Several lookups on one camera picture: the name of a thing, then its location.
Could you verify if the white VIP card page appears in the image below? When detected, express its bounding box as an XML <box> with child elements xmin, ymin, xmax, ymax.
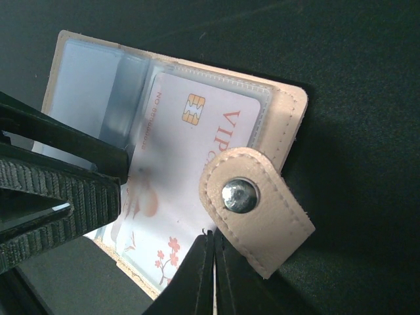
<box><xmin>110</xmin><ymin>73</ymin><xmax>261</xmax><ymax>289</ymax></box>

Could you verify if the beige leather card holder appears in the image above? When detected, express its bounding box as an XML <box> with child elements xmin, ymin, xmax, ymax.
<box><xmin>42</xmin><ymin>30</ymin><xmax>315</xmax><ymax>298</ymax></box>

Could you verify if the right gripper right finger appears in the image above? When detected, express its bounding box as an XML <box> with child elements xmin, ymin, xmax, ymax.
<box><xmin>214</xmin><ymin>233</ymin><xmax>289</xmax><ymax>314</ymax></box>

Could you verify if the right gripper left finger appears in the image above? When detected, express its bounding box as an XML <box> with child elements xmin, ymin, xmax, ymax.
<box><xmin>144</xmin><ymin>230</ymin><xmax>215</xmax><ymax>315</ymax></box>

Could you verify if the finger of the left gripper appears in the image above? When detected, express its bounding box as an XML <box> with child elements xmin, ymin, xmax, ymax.
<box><xmin>1</xmin><ymin>93</ymin><xmax>129</xmax><ymax>184</ymax></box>
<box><xmin>1</xmin><ymin>143</ymin><xmax>121</xmax><ymax>272</ymax></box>

